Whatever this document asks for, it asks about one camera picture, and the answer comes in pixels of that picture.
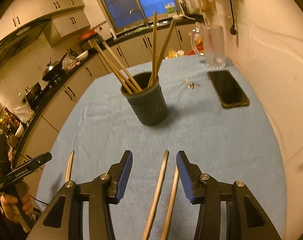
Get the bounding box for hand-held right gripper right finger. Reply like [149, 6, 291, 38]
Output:
[176, 150, 283, 240]

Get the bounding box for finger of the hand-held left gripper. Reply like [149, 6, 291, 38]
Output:
[29, 152, 52, 172]

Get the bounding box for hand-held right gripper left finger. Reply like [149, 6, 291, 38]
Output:
[26, 150, 133, 240]

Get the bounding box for wooden chopstick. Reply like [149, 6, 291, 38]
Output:
[151, 11, 158, 85]
[90, 40, 133, 94]
[103, 42, 142, 92]
[148, 19, 176, 88]
[160, 167, 180, 240]
[111, 65, 138, 93]
[142, 150, 170, 240]
[65, 151, 75, 182]

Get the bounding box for black utensil holder cup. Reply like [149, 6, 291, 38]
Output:
[120, 72, 168, 126]

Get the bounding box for person's left hand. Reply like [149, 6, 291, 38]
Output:
[0, 182, 33, 223]

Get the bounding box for red label sauce bottle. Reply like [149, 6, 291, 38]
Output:
[5, 107, 20, 132]

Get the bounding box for clear plastic bag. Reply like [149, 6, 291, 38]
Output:
[13, 104, 34, 123]

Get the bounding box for blue table cloth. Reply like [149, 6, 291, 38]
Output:
[35, 55, 288, 240]

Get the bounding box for steel pot with lid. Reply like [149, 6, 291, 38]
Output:
[23, 81, 42, 103]

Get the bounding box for black wok with lid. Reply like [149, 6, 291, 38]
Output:
[41, 52, 68, 82]

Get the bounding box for small metal screws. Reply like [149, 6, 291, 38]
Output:
[184, 79, 201, 90]

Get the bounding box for black smartphone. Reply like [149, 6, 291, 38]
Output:
[207, 69, 250, 109]

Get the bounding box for crumpled plastic bag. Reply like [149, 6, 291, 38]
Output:
[64, 55, 80, 70]

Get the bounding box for black range hood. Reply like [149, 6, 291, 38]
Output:
[0, 19, 52, 74]

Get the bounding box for black countertop appliance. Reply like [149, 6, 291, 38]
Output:
[78, 35, 103, 52]

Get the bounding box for orange snack bag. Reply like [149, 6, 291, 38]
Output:
[168, 49, 204, 59]

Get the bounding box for clear glass pitcher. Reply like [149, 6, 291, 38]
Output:
[190, 22, 226, 69]

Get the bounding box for red plastic basin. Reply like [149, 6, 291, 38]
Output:
[78, 29, 95, 40]

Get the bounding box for upper kitchen cabinets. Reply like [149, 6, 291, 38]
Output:
[0, 0, 90, 47]

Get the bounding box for chrome sink faucet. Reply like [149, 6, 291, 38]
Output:
[129, 8, 149, 28]

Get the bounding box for green dish soap bottle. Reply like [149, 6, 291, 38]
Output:
[165, 2, 177, 15]

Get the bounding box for black power cable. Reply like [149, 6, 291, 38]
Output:
[223, 0, 238, 35]

